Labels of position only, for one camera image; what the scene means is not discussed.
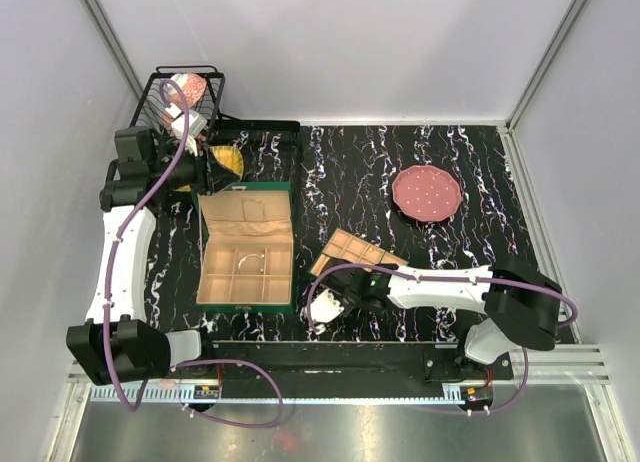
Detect black wire dish rack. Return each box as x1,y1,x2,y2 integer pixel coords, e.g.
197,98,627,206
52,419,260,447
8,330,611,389
122,65,301,193

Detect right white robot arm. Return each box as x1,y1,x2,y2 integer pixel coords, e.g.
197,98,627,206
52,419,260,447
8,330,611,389
307,257,561,379

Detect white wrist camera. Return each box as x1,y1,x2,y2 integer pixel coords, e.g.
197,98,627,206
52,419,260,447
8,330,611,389
304,289,345,331
164,104,209,142

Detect large green jewelry box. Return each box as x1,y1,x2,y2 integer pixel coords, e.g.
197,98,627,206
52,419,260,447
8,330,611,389
196,182,294,313

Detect pearl ended bangle bracelet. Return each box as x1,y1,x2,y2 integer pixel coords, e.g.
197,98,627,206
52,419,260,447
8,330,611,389
236,252,266,277

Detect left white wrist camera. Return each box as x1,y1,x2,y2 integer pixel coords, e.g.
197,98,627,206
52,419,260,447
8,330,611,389
164,104,209,142

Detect purple cable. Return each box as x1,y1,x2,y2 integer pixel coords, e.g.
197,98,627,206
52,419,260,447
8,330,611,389
304,262,579,416
102,79,285,427

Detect yellow woven tray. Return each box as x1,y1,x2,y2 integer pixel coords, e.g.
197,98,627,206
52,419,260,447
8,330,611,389
169,146,244,195

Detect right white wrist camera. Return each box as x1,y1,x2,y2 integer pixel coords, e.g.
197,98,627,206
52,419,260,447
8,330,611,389
304,289,345,331

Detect small green jewelry tray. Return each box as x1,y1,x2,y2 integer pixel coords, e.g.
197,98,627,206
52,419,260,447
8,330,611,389
309,229,408,277

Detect pink patterned cup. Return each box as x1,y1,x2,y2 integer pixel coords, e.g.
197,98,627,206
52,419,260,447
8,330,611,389
160,106,209,144

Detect pink polka dot plate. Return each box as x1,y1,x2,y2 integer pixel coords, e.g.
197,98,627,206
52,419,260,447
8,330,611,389
392,165,462,223

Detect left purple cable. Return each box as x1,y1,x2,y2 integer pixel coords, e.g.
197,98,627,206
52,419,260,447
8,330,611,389
102,79,285,427

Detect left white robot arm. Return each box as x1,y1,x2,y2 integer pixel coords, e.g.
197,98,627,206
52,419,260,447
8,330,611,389
66,126,244,386

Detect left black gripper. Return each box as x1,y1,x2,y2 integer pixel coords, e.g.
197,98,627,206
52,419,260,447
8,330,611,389
150,136,240,195

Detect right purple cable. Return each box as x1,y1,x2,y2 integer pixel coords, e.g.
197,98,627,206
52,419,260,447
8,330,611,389
304,262,579,416

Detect pink patterned ceramic bowl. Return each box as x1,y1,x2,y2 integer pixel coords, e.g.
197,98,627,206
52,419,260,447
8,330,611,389
171,73,207,108

